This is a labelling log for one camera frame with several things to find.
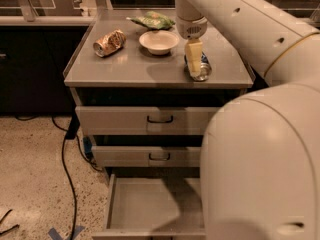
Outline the black middle drawer handle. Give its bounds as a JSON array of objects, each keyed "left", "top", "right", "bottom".
[{"left": 148, "top": 153, "right": 171, "bottom": 162}]

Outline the grey open bottom drawer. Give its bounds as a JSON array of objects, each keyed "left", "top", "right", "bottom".
[{"left": 92, "top": 175, "right": 206, "bottom": 240}]

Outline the black floor cable left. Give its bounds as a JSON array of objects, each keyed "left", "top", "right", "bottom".
[{"left": 14, "top": 114, "right": 104, "bottom": 240}]

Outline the grey middle drawer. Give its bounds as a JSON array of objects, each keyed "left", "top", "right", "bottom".
[{"left": 92, "top": 146, "right": 200, "bottom": 167}]

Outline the grey drawer cabinet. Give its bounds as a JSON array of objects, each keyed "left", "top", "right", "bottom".
[{"left": 65, "top": 10, "right": 254, "bottom": 177}]

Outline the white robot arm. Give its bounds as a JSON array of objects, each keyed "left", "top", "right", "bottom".
[{"left": 176, "top": 0, "right": 320, "bottom": 240}]

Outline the black top drawer handle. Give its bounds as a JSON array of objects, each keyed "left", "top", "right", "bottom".
[{"left": 146, "top": 115, "right": 174, "bottom": 124}]

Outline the blue pepsi can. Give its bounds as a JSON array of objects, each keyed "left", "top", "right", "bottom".
[{"left": 184, "top": 53, "right": 212, "bottom": 82}]

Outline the blue floor tape cross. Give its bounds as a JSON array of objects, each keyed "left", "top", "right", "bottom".
[{"left": 48, "top": 225, "right": 85, "bottom": 240}]

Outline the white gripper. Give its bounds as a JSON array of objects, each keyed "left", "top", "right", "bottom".
[{"left": 176, "top": 17, "right": 208, "bottom": 77}]

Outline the black cable bottom left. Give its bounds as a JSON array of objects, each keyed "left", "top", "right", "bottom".
[{"left": 0, "top": 208, "right": 21, "bottom": 237}]

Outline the white bowl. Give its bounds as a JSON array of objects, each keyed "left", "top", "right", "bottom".
[{"left": 139, "top": 30, "right": 180, "bottom": 56}]

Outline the green chip bag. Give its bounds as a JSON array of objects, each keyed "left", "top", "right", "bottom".
[{"left": 127, "top": 11, "right": 175, "bottom": 30}]

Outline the grey top drawer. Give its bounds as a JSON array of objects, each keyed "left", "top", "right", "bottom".
[{"left": 75, "top": 106, "right": 218, "bottom": 135}]

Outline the black drawer handle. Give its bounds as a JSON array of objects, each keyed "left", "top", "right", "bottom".
[
  {"left": 148, "top": 153, "right": 171, "bottom": 162},
  {"left": 146, "top": 115, "right": 174, "bottom": 124}
]

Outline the crushed gold soda can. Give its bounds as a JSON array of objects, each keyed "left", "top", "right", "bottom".
[{"left": 93, "top": 29, "right": 126, "bottom": 57}]

